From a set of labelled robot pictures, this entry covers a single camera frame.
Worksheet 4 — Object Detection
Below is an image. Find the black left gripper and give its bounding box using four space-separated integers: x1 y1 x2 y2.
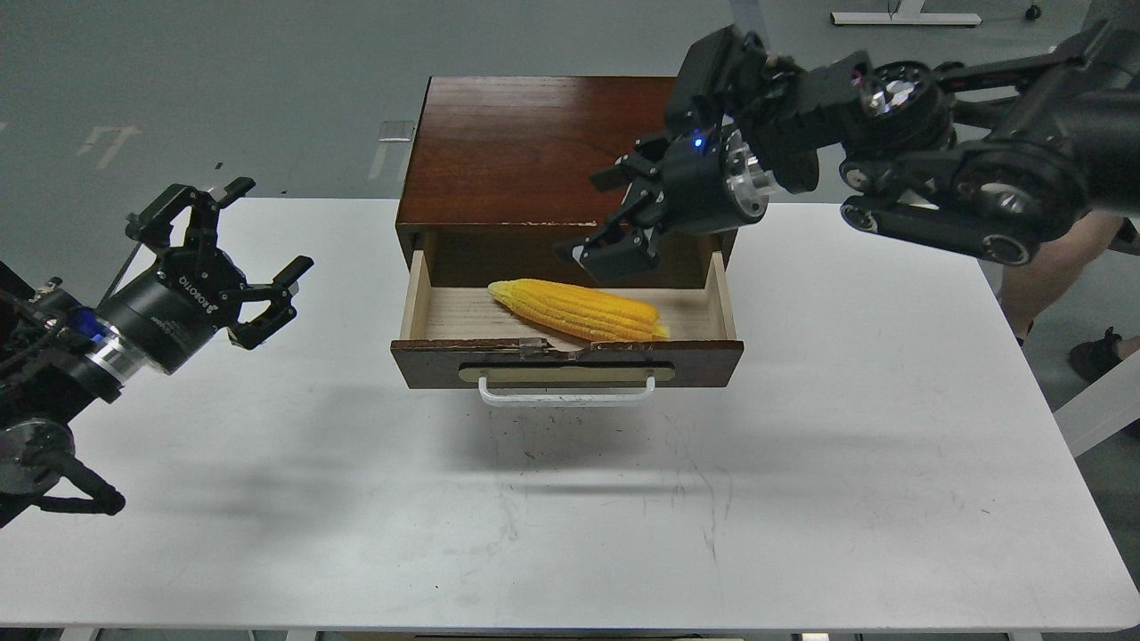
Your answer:
96 177 315 375

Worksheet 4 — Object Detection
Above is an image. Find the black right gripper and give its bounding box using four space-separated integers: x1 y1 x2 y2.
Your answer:
552 125 770 284

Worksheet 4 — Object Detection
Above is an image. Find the white stand base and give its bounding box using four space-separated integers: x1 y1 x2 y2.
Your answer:
829 1 982 29

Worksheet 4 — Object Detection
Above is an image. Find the dark wooden drawer cabinet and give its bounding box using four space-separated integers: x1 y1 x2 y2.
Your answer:
394 76 736 289

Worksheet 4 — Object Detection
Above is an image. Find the yellow corn cob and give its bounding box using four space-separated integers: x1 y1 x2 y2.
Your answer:
487 279 671 342

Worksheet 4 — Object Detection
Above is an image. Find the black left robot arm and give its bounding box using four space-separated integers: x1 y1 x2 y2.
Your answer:
1 177 314 524

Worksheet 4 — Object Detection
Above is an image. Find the wooden drawer with white handle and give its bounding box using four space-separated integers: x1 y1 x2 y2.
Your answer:
391 250 746 396

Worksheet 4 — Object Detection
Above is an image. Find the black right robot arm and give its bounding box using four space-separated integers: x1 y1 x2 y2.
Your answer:
555 21 1139 283

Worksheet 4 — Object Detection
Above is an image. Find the seated person in black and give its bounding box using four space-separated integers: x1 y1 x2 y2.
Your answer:
998 211 1137 386

